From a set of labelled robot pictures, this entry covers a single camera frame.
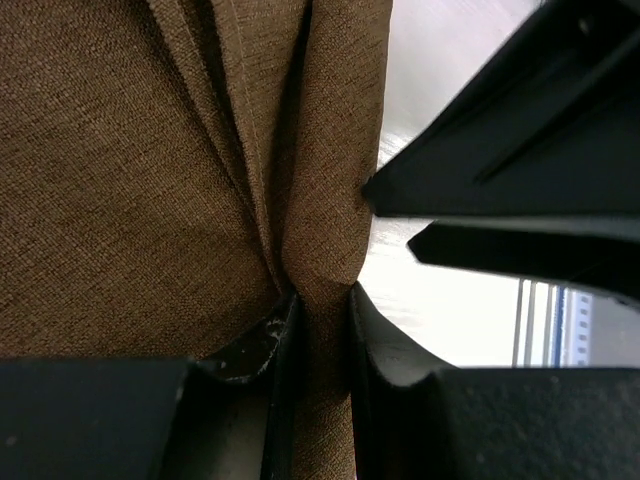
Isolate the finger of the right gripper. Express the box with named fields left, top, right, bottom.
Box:
left=363, top=1, right=639, bottom=219
left=408, top=222, right=639, bottom=309

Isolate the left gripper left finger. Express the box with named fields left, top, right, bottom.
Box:
left=1, top=293, right=300, bottom=479

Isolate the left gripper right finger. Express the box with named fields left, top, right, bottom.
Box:
left=348, top=285, right=639, bottom=479

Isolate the brown cloth napkin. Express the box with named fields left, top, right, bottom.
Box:
left=1, top=1, right=392, bottom=479

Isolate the aluminium mounting rail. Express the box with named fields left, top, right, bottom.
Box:
left=512, top=279, right=594, bottom=368

